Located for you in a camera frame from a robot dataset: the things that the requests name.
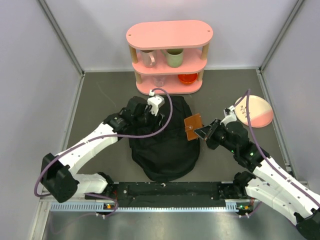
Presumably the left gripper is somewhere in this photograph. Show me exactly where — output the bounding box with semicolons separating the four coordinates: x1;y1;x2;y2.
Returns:
133;104;164;136

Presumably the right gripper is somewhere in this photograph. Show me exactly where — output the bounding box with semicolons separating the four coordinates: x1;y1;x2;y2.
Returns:
194;118;238;154

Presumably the brown leather wallet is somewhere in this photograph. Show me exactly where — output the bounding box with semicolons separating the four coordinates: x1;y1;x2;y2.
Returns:
184;113;203;141

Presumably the black student backpack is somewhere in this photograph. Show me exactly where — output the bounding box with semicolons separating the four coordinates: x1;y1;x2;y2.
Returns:
129;96;201;183

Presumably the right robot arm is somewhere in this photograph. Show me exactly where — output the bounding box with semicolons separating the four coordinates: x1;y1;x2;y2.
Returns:
198;119;320;240

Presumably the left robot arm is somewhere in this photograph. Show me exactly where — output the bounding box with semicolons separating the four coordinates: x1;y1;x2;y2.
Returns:
38;95;201;203

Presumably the clear drinking glass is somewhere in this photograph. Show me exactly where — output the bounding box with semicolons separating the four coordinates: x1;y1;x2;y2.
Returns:
153;75;166;88

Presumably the orange bowl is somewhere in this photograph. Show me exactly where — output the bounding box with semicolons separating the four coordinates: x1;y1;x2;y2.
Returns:
178;73;198;85

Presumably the cream and pink plate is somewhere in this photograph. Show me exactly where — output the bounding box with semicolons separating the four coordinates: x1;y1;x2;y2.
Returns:
234;95;274;128

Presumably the pink mug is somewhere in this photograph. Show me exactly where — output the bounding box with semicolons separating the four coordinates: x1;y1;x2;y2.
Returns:
140;50;157;68

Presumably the green mug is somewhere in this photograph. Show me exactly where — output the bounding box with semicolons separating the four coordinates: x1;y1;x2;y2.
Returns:
160;48;184;68

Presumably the pink three-tier shelf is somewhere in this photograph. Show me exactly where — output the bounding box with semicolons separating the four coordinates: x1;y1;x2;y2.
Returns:
126;20;214;95

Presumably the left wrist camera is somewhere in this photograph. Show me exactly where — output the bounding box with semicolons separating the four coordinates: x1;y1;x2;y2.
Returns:
147;90;165;116

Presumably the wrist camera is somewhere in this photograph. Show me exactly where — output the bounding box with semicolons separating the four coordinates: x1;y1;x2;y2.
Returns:
147;90;165;116
220;105;237;126

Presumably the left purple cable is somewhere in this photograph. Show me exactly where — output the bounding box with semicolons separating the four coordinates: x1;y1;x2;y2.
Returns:
33;87;173;218

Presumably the purple cable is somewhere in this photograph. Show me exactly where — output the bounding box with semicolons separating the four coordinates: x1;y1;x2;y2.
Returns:
234;88;320;218
33;87;173;218

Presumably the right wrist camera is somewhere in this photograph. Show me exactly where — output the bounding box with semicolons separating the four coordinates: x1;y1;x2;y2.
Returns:
220;105;237;126

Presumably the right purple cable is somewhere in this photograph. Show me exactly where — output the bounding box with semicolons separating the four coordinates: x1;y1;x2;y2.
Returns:
234;88;320;218

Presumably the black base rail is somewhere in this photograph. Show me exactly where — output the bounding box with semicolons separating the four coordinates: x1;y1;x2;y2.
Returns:
102;181;251;208

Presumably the grey cable duct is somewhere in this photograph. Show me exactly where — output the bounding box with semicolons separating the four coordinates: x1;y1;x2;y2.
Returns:
49;201;253;213

